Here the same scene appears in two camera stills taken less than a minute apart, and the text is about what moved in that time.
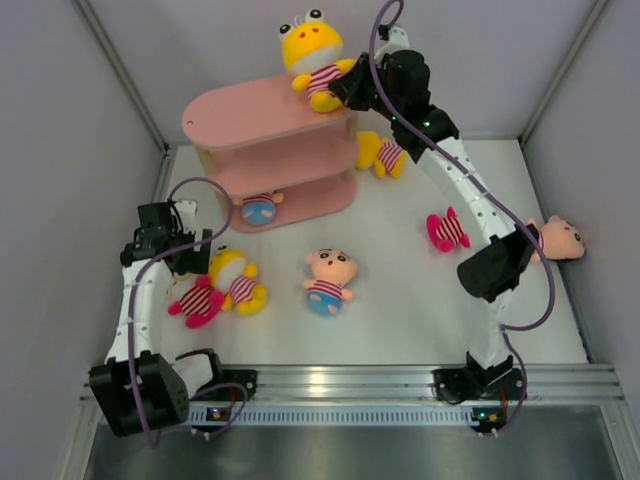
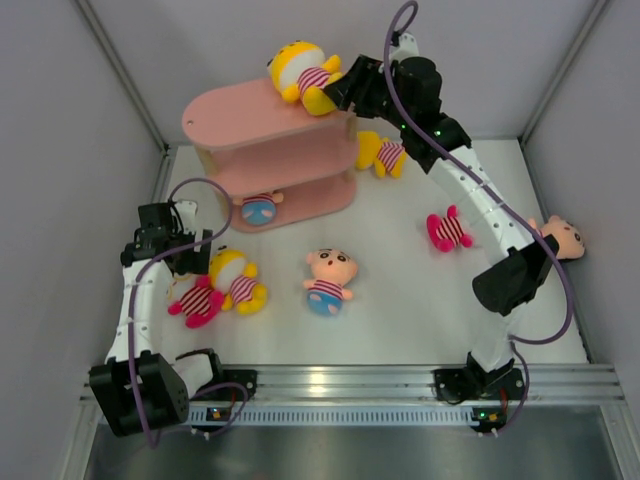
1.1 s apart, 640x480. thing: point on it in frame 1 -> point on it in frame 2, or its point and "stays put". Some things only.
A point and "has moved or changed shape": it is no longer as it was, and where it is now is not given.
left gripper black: [194, 261] stays put
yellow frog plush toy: [311, 48] has moved or changed shape
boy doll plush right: [558, 239] stays put
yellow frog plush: [373, 151] stays put
